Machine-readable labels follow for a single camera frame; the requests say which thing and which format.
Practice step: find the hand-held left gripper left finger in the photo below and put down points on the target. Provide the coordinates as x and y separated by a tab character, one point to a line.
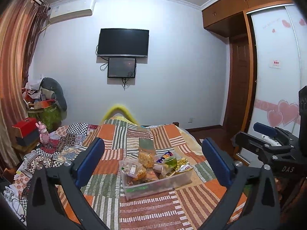
90	163

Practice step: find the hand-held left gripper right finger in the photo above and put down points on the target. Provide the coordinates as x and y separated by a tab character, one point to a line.
217	163

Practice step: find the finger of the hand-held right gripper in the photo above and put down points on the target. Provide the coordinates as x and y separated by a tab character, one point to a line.
251	146
263	127

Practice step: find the clear zip bag green seal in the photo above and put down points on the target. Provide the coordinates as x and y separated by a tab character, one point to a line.
130	169

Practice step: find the clear plastic bin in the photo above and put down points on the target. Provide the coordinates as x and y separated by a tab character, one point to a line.
153	189

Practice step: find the checkered patchwork quilt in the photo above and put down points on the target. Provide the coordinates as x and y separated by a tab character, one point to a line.
72	135

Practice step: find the yellow snack packet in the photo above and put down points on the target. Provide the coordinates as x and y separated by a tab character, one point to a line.
183	166

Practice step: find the beige fleece blanket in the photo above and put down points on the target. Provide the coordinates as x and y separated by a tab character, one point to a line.
189	139

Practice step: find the green jelly cup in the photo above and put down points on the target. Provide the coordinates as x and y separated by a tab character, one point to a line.
171	161

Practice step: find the wooden door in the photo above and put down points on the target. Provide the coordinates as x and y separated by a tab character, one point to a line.
239	88

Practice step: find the blue chips bag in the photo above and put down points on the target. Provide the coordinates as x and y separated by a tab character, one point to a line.
164	156

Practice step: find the pink toy figure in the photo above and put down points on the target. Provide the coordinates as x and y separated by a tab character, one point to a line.
43	135

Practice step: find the clear bag of crisps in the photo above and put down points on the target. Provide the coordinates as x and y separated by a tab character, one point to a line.
146	158

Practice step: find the orange snack packet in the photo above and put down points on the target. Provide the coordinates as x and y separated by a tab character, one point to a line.
147	175

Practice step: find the yellow hoop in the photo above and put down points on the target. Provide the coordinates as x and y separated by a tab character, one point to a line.
117	107

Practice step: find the green cardboard box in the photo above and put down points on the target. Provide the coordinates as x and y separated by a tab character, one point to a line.
48	116

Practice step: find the patterned cloth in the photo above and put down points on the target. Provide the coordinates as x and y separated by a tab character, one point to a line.
26	161

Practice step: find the red white sticker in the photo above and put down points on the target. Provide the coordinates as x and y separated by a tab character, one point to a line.
275	63

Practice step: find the dark grey box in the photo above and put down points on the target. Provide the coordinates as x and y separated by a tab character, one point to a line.
27	140

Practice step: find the striped patchwork blanket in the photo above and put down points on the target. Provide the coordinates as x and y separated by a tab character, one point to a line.
144	210

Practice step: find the red box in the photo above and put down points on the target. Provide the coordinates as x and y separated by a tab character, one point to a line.
25	127

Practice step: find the white sliding wardrobe door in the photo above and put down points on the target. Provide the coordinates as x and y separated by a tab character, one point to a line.
271	40

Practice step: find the pile of clothes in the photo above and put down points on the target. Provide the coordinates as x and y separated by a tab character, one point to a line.
34	92

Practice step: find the striped orange curtain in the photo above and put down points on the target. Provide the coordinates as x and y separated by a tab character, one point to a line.
14	64

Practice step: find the wooden overhead cabinet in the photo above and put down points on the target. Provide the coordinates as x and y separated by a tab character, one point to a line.
239	4

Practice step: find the white air conditioner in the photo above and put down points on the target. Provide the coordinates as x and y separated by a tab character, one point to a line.
72	10

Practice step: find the small wall monitor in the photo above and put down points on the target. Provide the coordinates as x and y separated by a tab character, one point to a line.
121	67

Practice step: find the black wall television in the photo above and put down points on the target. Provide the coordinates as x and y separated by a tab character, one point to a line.
122	42

